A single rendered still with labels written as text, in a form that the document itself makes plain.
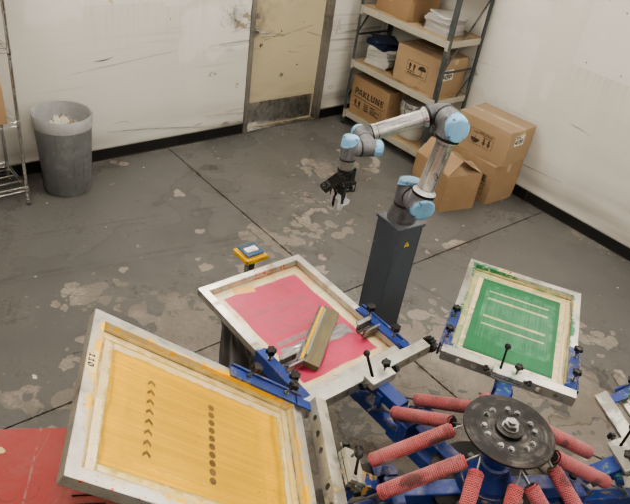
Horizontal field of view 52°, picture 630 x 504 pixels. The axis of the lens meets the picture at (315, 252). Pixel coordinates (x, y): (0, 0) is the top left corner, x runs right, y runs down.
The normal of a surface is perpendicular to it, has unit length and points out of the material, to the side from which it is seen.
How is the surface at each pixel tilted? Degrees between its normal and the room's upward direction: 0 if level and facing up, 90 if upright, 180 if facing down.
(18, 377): 0
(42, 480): 0
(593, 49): 90
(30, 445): 0
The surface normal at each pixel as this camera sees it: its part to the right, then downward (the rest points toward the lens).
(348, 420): 0.14, -0.82
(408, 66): -0.74, 0.29
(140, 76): 0.62, 0.52
